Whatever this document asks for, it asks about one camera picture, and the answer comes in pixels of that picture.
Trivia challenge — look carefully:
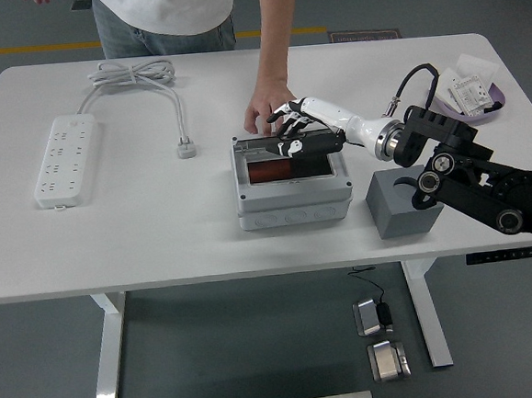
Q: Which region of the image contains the plain white plastic bag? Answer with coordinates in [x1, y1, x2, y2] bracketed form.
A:
[455, 50, 501, 86]

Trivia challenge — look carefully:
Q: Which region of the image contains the orange cylindrical battery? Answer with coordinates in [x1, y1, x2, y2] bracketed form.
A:
[247, 158, 293, 184]

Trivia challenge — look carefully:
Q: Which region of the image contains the black pedal cable with plug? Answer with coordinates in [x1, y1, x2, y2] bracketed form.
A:
[348, 264, 396, 335]

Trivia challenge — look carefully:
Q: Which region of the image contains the white power strip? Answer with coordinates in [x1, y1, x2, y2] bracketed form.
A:
[27, 110, 110, 212]

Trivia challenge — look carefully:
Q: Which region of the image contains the printed white socket card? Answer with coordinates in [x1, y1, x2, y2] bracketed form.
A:
[447, 74, 495, 115]

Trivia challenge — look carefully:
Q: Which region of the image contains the purple shallow dish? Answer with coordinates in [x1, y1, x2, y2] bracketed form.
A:
[431, 81, 511, 129]

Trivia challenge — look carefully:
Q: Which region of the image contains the white power strip cord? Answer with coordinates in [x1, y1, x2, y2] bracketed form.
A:
[72, 54, 198, 168]

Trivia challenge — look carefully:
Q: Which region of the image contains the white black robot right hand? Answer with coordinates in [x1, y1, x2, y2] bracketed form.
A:
[260, 90, 386, 160]

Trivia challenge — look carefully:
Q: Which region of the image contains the person's torso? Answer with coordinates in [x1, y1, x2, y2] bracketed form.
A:
[91, 0, 240, 62]

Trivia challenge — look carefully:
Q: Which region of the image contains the grey plastic junction box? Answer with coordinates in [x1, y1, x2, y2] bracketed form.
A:
[228, 127, 357, 233]

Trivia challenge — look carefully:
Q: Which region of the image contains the silver foot pedal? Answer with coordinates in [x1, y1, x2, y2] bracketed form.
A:
[350, 294, 395, 338]
[366, 338, 413, 382]

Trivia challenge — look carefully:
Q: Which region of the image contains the person's left hand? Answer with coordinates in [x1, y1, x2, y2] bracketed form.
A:
[240, 77, 298, 137]

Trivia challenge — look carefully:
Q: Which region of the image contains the white table leg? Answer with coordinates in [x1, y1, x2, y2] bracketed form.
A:
[400, 256, 454, 371]
[85, 290, 135, 398]

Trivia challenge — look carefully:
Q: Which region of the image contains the grey block with round hole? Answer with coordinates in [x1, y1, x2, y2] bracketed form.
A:
[363, 162, 447, 242]

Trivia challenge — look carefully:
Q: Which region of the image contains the small white packet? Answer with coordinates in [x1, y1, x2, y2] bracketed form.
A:
[434, 67, 461, 112]

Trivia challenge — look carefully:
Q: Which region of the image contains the smoky transparent hinged box lid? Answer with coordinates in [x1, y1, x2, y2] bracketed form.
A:
[232, 128, 343, 164]

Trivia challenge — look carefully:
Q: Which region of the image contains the brown floor sign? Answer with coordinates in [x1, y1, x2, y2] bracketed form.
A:
[327, 25, 402, 46]

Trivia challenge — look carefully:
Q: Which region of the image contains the black table control panel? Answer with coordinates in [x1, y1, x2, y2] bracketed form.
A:
[465, 245, 532, 267]

